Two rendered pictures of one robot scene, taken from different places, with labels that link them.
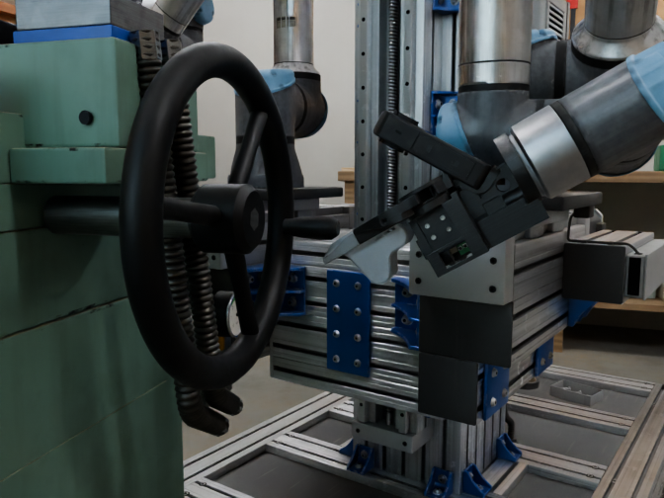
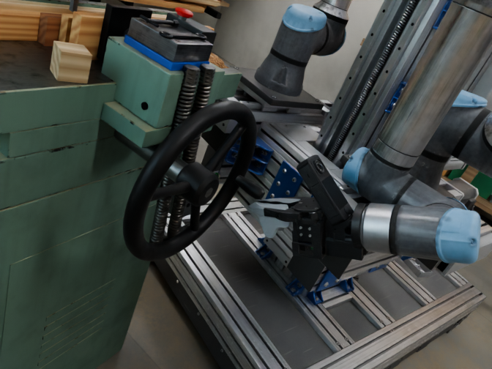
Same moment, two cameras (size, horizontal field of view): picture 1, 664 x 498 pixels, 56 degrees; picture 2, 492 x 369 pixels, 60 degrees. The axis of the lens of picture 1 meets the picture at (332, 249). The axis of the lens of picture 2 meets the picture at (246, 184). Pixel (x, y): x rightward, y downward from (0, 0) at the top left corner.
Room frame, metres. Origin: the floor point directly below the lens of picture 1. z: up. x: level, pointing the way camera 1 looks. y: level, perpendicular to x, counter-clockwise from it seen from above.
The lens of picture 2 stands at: (-0.03, -0.05, 1.16)
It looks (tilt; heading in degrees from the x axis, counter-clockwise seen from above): 29 degrees down; 7
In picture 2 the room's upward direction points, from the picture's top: 23 degrees clockwise
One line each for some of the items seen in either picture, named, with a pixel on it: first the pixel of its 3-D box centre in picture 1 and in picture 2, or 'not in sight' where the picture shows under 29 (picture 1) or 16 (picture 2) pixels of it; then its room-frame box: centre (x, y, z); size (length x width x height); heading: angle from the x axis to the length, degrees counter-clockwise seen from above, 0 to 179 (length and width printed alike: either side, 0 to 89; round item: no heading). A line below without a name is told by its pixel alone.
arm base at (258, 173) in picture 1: (265, 162); (283, 69); (1.25, 0.13, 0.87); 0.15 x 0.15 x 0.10
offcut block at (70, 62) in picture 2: not in sight; (70, 62); (0.50, 0.31, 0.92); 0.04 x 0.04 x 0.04; 54
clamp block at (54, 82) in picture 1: (100, 103); (162, 80); (0.61, 0.22, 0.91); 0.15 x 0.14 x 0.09; 164
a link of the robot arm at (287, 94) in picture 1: (266, 102); (300, 31); (1.25, 0.13, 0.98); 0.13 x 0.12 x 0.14; 159
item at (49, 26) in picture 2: not in sight; (94, 31); (0.66, 0.39, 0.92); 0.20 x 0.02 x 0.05; 164
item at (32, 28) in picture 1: (102, 26); (178, 37); (0.61, 0.22, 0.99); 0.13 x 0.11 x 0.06; 164
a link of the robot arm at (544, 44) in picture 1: (518, 80); (446, 118); (0.96, -0.28, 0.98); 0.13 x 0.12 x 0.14; 69
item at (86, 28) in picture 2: not in sight; (127, 38); (0.67, 0.33, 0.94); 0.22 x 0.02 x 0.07; 164
